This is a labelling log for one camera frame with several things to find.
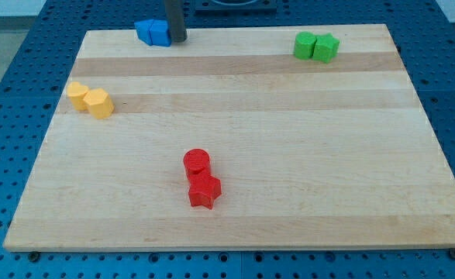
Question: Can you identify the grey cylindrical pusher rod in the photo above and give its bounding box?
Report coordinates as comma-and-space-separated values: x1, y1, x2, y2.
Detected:
164, 0, 188, 43

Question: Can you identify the blue cube block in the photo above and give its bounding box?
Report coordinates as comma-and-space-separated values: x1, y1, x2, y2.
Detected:
149, 20, 171, 47

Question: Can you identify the blue triangle block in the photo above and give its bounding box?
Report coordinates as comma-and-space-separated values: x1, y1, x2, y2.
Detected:
134, 19, 154, 46

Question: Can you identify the yellow hexagon block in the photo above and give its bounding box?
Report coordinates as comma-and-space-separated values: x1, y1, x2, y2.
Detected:
83, 88, 115, 119

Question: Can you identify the yellow heart block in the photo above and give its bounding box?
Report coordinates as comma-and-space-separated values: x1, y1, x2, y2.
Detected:
66, 81, 89, 111

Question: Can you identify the green cylinder block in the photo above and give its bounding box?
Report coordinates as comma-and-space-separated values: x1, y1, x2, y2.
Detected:
293, 32, 317, 60

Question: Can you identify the red cylinder block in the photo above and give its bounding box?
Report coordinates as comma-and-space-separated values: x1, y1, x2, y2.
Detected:
183, 149, 211, 184

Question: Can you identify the green star block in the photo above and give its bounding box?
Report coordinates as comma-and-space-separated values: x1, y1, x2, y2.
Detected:
312, 33, 340, 64

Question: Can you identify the red star block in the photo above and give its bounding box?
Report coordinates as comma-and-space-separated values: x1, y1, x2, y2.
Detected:
188, 173, 222, 209

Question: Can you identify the wooden board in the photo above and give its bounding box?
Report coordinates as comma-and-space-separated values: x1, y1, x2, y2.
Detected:
4, 24, 455, 252

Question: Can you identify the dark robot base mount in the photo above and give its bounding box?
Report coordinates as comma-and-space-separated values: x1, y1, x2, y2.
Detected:
191, 0, 277, 13

